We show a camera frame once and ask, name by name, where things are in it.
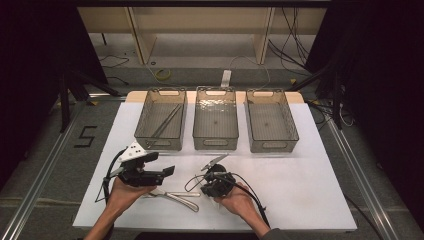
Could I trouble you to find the bundle of black cables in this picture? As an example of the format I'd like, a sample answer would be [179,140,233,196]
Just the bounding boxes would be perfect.
[268,7,313,76]

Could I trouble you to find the person's left hand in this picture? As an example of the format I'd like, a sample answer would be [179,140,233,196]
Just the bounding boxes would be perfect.
[106,177,158,215]

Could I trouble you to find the aluminium floor rail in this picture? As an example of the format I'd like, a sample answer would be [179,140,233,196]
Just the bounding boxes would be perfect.
[324,116,401,240]
[0,99,86,240]

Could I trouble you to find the white floor cable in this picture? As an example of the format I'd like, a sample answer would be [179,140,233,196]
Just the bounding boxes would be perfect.
[229,54,271,89]

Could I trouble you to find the white power strip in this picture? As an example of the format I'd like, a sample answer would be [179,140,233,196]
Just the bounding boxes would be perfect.
[220,69,233,88]

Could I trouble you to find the metal chopstick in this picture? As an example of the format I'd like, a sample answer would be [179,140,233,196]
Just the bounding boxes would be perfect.
[150,103,183,139]
[146,105,184,148]

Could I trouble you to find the person's right hand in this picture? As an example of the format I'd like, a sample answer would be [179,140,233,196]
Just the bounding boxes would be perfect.
[213,182,258,220]

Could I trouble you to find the beige wooden shelf unit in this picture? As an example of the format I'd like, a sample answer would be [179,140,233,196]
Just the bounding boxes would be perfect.
[77,6,328,66]

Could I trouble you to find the black floor cable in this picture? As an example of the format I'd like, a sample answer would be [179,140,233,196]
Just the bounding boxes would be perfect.
[98,54,130,69]

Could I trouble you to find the right hand-held gripper cable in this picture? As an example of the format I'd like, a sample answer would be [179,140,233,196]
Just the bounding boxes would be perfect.
[184,171,271,229]

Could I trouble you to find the black metal stand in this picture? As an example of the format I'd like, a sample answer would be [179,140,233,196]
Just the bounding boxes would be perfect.
[58,68,123,134]
[286,59,345,130]

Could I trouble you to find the metal fork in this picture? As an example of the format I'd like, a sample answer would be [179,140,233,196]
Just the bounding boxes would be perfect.
[143,190,202,198]
[164,192,200,213]

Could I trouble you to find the clear grey plastic bin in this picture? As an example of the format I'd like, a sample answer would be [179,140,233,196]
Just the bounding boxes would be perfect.
[192,85,240,151]
[133,87,188,152]
[244,88,300,154]

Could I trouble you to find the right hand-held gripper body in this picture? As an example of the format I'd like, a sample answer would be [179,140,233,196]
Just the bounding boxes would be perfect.
[199,153,238,198]

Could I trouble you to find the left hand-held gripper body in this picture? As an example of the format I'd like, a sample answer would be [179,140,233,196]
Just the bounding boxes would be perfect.
[113,141,167,188]

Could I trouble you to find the white table sheet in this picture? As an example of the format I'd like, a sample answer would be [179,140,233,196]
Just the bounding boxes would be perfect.
[72,101,358,233]

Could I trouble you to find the yellow tape roll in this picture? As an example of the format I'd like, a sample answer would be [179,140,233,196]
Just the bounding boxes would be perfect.
[155,68,172,82]

